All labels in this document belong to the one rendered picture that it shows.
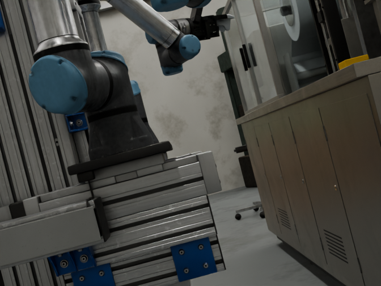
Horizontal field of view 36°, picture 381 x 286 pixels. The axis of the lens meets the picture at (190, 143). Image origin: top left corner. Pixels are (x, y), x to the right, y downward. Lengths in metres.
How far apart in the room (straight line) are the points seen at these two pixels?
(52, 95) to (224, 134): 7.92
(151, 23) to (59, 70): 0.79
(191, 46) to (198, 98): 7.14
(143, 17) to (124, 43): 7.29
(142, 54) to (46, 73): 7.98
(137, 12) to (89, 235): 0.94
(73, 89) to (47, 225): 0.27
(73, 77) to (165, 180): 0.31
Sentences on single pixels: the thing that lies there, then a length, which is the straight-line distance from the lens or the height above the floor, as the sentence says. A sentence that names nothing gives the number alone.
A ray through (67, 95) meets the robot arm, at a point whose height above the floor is 0.95.
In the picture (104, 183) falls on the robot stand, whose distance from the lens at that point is 1.29.
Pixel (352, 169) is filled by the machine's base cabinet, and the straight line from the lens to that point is 1.94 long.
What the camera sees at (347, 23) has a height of 1.15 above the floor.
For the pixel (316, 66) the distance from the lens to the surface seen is 2.94.
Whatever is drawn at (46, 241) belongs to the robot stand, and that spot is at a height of 0.69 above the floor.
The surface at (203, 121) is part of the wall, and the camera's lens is 9.04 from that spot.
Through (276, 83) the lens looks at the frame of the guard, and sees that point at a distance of 2.87.
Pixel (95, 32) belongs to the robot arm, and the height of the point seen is 1.24.
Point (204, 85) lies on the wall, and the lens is 9.09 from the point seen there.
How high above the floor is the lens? 0.79
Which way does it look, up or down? level
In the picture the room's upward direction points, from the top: 15 degrees counter-clockwise
